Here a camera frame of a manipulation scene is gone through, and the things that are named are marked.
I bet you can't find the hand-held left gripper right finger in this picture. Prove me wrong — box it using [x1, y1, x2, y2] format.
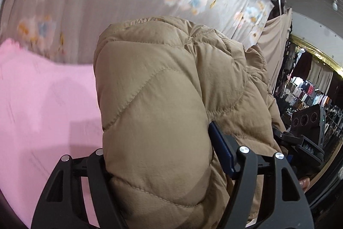
[208, 121, 313, 229]

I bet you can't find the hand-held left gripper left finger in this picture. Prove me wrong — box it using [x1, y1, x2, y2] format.
[31, 149, 129, 229]

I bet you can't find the person's right hand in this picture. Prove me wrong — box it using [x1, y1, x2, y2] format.
[298, 176, 312, 190]

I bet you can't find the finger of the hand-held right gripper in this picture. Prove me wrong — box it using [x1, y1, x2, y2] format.
[272, 127, 304, 150]

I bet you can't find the pink bed sheet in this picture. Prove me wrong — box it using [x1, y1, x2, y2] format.
[0, 38, 106, 228]

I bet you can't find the olive quilted puffer jacket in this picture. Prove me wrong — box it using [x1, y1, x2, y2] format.
[93, 16, 288, 229]

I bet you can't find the beige curtain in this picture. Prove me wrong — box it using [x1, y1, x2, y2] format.
[257, 7, 293, 97]

